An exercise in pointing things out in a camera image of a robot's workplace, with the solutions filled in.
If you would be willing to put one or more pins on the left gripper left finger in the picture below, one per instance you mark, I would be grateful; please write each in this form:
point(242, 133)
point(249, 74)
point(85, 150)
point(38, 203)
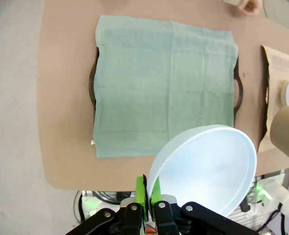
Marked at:
point(140, 193)

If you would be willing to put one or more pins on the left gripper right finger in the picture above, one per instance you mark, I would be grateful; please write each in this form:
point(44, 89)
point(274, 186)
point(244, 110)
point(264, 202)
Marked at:
point(166, 218)

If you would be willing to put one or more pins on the light blue bowl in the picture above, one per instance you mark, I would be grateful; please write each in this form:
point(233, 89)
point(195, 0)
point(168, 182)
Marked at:
point(207, 171)

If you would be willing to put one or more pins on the green cloth mat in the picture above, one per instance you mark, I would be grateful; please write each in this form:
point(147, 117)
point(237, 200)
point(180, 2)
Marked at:
point(159, 85)

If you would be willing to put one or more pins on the tan plastic cup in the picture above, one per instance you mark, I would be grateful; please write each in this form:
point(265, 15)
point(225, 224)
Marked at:
point(286, 137)

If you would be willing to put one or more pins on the beige cloth mat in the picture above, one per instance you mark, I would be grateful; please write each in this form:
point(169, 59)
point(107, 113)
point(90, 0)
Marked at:
point(278, 68)

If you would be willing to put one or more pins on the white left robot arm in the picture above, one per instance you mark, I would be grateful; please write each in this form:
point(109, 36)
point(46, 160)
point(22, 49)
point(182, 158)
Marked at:
point(86, 211)

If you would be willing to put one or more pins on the person's right hand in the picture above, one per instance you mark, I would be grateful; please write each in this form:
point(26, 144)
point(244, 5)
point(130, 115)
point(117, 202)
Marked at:
point(249, 6)

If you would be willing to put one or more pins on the grey perforated electronics box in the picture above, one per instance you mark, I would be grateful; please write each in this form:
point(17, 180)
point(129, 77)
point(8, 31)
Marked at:
point(242, 218)

